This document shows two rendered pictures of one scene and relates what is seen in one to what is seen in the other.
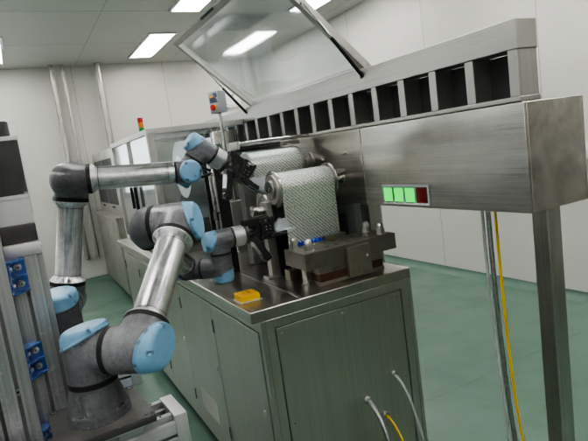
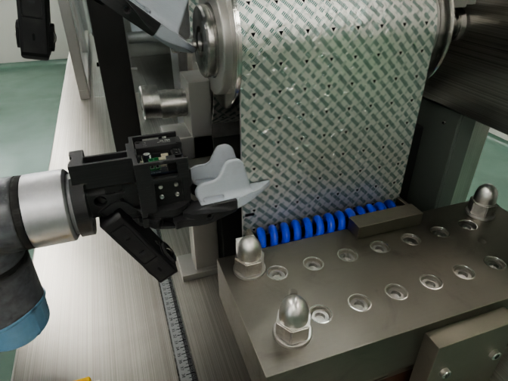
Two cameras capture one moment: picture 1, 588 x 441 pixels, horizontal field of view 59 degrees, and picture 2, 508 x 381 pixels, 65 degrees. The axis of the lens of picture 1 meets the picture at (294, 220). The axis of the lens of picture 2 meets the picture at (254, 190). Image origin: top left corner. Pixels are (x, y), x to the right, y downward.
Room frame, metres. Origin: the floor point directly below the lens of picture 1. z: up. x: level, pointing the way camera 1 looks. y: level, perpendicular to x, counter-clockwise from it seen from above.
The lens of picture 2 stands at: (1.58, -0.04, 1.34)
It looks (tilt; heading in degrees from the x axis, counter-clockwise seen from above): 32 degrees down; 8
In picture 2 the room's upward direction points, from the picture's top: straight up
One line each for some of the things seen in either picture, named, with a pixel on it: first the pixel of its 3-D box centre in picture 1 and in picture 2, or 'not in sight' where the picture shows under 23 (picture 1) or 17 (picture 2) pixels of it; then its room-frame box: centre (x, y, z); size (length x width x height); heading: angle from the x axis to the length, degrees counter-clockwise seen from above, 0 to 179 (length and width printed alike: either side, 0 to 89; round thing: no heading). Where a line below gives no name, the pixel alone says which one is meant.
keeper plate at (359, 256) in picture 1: (359, 260); (459, 363); (1.87, -0.22, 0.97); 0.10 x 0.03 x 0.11; 117
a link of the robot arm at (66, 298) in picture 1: (61, 309); not in sight; (1.67, 0.79, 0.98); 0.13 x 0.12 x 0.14; 16
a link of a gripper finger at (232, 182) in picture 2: (284, 225); (234, 181); (1.96, 0.04, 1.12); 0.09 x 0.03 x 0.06; 116
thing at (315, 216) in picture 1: (312, 219); (331, 158); (2.04, -0.07, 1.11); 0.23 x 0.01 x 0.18; 117
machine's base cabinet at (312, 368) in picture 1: (230, 328); not in sight; (2.90, 0.45, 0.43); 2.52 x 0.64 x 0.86; 27
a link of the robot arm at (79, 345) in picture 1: (89, 349); not in sight; (1.23, 0.54, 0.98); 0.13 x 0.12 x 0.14; 78
